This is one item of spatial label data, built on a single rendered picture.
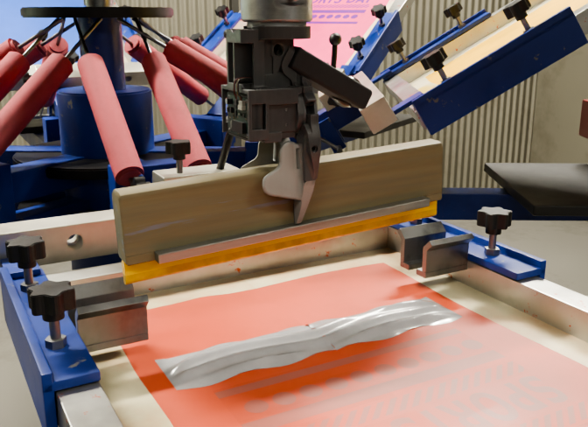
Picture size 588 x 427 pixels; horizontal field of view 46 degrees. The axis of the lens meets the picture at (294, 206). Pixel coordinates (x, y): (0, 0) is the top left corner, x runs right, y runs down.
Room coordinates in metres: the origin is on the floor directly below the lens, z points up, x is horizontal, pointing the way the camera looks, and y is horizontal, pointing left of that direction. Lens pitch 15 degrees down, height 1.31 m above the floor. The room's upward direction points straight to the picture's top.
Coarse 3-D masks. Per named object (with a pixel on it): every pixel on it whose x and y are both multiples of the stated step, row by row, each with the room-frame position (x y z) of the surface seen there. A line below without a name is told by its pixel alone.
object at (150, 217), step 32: (320, 160) 0.78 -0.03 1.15; (352, 160) 0.79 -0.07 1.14; (384, 160) 0.81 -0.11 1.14; (416, 160) 0.83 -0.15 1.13; (128, 192) 0.67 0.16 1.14; (160, 192) 0.68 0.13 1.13; (192, 192) 0.70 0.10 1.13; (224, 192) 0.71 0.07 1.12; (256, 192) 0.73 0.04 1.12; (320, 192) 0.77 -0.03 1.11; (352, 192) 0.79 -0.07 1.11; (384, 192) 0.81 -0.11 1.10; (416, 192) 0.84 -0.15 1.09; (128, 224) 0.66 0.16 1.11; (160, 224) 0.68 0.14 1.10; (192, 224) 0.70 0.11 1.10; (224, 224) 0.71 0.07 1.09; (256, 224) 0.73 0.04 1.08; (128, 256) 0.66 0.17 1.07
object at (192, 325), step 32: (160, 320) 0.76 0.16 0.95; (192, 320) 0.76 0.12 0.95; (224, 320) 0.76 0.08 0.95; (256, 320) 0.76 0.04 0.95; (288, 320) 0.76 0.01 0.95; (128, 352) 0.68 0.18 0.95; (160, 352) 0.68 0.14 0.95; (192, 352) 0.68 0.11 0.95; (160, 384) 0.62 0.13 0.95; (224, 384) 0.62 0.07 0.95; (192, 416) 0.56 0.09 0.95; (224, 416) 0.56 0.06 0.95
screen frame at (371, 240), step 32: (256, 256) 0.93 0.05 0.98; (288, 256) 0.95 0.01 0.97; (320, 256) 0.98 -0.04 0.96; (160, 288) 0.86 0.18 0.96; (480, 288) 0.85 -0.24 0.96; (512, 288) 0.81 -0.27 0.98; (544, 288) 0.78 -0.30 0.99; (544, 320) 0.76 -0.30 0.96; (576, 320) 0.72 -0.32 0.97; (96, 384) 0.55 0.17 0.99; (64, 416) 0.51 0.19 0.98; (96, 416) 0.50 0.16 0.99
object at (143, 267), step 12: (432, 204) 0.86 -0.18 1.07; (384, 216) 0.83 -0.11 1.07; (396, 216) 0.83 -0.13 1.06; (324, 228) 0.78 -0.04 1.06; (336, 228) 0.79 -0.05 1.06; (276, 240) 0.75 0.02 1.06; (288, 240) 0.76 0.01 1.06; (216, 252) 0.72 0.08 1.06; (228, 252) 0.73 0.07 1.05; (144, 264) 0.68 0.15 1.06; (156, 264) 0.69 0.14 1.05; (168, 264) 0.69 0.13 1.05
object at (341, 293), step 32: (288, 288) 0.87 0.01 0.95; (320, 288) 0.87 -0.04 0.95; (352, 288) 0.87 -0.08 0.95; (384, 288) 0.87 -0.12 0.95; (416, 288) 0.87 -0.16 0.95; (480, 320) 0.76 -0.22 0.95; (352, 352) 0.68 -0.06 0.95; (512, 352) 0.68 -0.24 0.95; (544, 352) 0.68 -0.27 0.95; (576, 384) 0.62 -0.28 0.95
